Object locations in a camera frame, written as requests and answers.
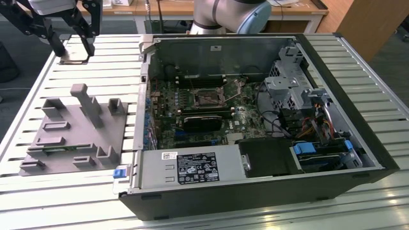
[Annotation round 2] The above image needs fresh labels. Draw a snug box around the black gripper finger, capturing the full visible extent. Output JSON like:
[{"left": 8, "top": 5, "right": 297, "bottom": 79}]
[
  {"left": 62, "top": 0, "right": 102, "bottom": 57},
  {"left": 0, "top": 0, "right": 66, "bottom": 57}
]

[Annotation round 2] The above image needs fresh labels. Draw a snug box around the silver CPU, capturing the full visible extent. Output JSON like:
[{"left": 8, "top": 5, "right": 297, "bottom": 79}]
[{"left": 58, "top": 51, "right": 89, "bottom": 65}]

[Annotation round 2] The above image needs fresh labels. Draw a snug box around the metal socket cover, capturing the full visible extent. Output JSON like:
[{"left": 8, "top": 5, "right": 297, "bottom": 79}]
[{"left": 218, "top": 76, "right": 249, "bottom": 103}]

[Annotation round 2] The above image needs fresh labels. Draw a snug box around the CPU socket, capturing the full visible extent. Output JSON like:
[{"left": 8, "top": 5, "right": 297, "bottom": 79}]
[{"left": 189, "top": 87, "right": 226, "bottom": 107}]

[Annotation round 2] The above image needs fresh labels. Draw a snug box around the wooden desk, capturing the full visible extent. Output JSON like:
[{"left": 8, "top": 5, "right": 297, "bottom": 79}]
[{"left": 76, "top": 0, "right": 330, "bottom": 34}]

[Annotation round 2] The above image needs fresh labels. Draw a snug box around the grey parts rack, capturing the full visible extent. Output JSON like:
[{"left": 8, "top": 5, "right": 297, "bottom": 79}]
[{"left": 18, "top": 83, "right": 130, "bottom": 178}]

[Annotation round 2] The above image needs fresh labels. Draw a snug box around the green RAM stick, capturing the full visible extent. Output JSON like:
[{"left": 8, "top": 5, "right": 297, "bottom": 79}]
[{"left": 42, "top": 146, "right": 78, "bottom": 153}]

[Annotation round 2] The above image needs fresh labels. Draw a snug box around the black RAM stick with label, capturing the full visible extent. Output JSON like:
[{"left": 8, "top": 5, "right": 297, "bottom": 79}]
[{"left": 182, "top": 73, "right": 223, "bottom": 81}]

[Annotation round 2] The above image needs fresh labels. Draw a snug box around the black graphics card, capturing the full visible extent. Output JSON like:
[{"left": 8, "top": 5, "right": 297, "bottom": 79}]
[{"left": 181, "top": 115, "right": 223, "bottom": 133}]

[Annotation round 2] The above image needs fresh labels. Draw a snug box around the silver power supply with label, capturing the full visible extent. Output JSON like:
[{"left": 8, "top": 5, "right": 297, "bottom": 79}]
[{"left": 138, "top": 149, "right": 246, "bottom": 189}]

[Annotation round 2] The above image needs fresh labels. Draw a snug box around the green motherboard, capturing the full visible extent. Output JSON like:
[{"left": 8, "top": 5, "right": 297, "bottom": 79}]
[{"left": 145, "top": 76, "right": 266, "bottom": 149}]

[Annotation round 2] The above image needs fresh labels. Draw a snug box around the silver chipset heatsink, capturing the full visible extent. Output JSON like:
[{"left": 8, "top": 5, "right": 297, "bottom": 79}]
[{"left": 225, "top": 133, "right": 243, "bottom": 145}]

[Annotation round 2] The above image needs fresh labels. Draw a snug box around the silver drive cage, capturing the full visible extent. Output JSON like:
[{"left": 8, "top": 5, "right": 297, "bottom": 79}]
[{"left": 263, "top": 46, "right": 334, "bottom": 113}]

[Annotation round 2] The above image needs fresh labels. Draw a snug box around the black plastic shroud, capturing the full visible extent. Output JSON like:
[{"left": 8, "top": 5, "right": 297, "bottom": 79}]
[{"left": 237, "top": 138, "right": 303, "bottom": 178}]

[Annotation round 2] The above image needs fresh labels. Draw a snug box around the black open PC case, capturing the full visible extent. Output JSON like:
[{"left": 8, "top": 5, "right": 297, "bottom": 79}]
[{"left": 117, "top": 33, "right": 402, "bottom": 221}]

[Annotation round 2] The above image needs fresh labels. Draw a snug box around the hard disk in blue carrier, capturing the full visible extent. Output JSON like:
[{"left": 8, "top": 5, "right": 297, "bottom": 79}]
[{"left": 290, "top": 141, "right": 351, "bottom": 173}]

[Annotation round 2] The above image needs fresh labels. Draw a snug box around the wooden cabinet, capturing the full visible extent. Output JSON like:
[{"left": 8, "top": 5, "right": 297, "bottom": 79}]
[{"left": 314, "top": 0, "right": 409, "bottom": 63}]

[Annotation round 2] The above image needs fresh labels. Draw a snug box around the white box wrist camera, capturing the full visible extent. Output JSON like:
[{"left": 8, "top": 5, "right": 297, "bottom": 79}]
[{"left": 28, "top": 0, "right": 77, "bottom": 15}]

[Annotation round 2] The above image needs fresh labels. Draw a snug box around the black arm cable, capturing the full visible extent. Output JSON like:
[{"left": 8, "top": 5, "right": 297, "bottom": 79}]
[{"left": 143, "top": 0, "right": 163, "bottom": 34}]

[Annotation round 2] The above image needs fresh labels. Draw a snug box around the black wire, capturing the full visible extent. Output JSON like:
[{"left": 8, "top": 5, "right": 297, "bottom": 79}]
[{"left": 258, "top": 81, "right": 294, "bottom": 140}]

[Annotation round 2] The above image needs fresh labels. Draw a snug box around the coloured wire bundle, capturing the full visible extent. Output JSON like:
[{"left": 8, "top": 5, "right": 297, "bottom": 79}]
[{"left": 297, "top": 103, "right": 337, "bottom": 144}]

